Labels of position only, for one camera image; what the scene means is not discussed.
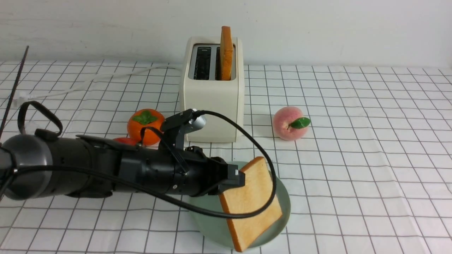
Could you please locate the toast slice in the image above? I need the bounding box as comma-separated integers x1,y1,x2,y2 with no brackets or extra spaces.
220,26,233,81
219,157,283,252

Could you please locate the pink peach with leaf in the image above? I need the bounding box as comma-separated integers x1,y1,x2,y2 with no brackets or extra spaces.
272,106,311,141

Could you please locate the white power cord with plug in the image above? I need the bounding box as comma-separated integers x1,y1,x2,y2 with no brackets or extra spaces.
14,66,182,106

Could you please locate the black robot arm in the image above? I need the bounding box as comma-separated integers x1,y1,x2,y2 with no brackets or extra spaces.
1,134,245,200

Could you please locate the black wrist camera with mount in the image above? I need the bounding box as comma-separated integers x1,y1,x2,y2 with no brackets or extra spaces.
158,109,207,150

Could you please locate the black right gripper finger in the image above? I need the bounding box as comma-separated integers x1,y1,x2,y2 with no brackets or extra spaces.
218,169,245,193

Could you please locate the red apple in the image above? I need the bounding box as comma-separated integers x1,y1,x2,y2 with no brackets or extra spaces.
113,137,137,146

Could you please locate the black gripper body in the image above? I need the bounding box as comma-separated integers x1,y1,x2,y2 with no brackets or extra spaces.
169,147,229,197

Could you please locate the orange persimmon with leaf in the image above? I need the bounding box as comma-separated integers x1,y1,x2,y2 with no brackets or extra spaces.
127,109,165,146

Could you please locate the light green round plate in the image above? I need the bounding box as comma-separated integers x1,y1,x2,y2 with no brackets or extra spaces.
189,161,291,249

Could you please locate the cream white toaster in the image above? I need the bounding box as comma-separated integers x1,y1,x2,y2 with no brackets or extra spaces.
179,36,244,143

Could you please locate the black camera cable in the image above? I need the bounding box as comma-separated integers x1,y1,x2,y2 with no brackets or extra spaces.
0,110,277,219

